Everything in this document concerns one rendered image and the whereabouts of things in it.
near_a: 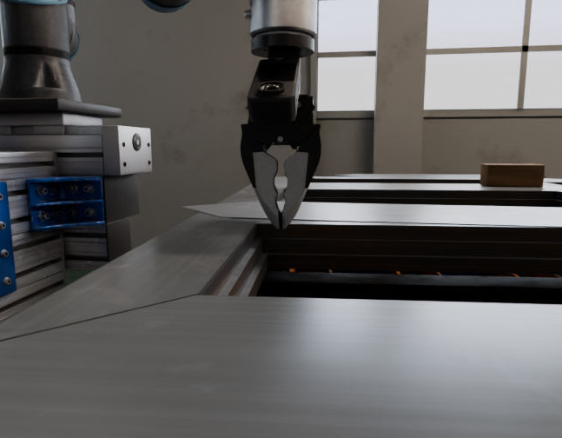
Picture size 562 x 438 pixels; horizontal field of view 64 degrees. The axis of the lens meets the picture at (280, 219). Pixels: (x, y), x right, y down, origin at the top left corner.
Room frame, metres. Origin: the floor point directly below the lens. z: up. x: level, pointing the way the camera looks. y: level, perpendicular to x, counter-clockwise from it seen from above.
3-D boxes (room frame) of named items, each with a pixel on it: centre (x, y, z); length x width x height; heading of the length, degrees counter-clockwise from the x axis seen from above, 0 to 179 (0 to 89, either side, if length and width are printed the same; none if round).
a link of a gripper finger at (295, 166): (0.54, -0.02, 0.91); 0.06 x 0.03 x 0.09; 175
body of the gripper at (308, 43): (0.54, 0.00, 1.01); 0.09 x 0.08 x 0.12; 175
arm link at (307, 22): (0.54, 0.00, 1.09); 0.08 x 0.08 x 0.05
